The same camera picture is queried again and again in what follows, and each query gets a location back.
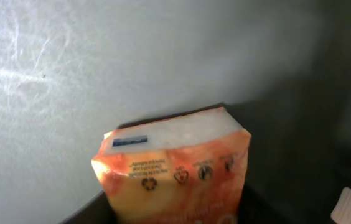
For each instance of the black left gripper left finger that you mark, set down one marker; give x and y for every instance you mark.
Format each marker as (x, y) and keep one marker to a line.
(97, 211)

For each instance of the grey plastic basket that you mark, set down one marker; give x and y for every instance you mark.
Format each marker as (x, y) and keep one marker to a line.
(71, 71)

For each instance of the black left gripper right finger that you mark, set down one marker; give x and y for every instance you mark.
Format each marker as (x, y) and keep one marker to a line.
(253, 209)

